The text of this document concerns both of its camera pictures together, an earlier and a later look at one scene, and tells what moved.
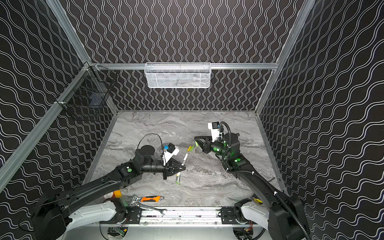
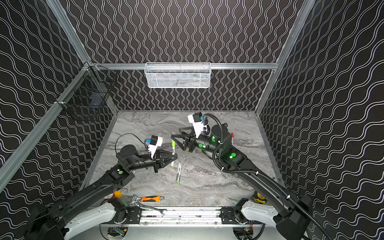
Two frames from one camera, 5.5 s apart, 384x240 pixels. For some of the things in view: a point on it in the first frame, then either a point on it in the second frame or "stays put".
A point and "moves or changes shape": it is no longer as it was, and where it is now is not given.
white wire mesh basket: x=177 y=75 stays put
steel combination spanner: x=138 y=204 stays put
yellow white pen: x=188 y=150 moves or changes shape
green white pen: x=178 y=178 stays put
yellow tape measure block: x=117 y=194 stays put
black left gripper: x=165 y=168 -> x=156 y=161
